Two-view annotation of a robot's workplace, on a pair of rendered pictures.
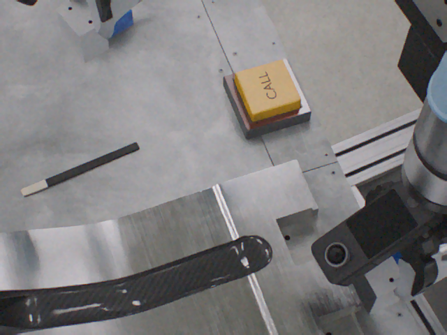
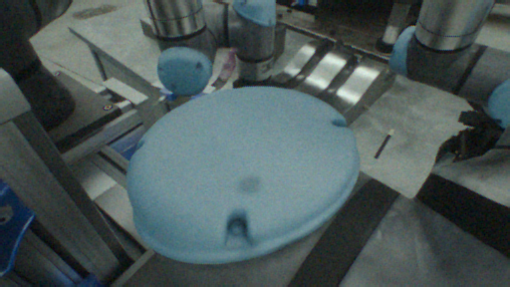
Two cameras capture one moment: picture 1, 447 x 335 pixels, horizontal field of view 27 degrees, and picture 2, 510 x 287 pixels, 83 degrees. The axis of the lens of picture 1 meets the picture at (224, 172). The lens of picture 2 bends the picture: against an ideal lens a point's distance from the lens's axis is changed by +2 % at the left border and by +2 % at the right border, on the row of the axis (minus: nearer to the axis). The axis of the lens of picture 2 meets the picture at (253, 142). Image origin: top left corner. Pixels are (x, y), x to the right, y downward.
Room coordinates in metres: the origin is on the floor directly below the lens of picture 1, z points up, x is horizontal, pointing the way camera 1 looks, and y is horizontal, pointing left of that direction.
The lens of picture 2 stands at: (0.86, -0.41, 1.36)
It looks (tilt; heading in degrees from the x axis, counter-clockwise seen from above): 44 degrees down; 155
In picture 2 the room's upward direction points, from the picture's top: straight up
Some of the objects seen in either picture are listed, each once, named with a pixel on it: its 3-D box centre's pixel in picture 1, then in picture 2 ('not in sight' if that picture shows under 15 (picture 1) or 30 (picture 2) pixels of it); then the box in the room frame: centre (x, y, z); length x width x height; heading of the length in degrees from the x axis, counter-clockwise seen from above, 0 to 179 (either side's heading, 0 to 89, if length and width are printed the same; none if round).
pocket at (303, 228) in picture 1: (304, 243); not in sight; (0.38, -0.08, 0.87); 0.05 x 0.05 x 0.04; 22
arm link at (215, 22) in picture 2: not in sight; (198, 30); (0.34, -0.28, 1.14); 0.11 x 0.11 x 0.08; 64
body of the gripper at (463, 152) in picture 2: not in sight; (485, 142); (0.68, 0.15, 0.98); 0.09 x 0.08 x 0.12; 130
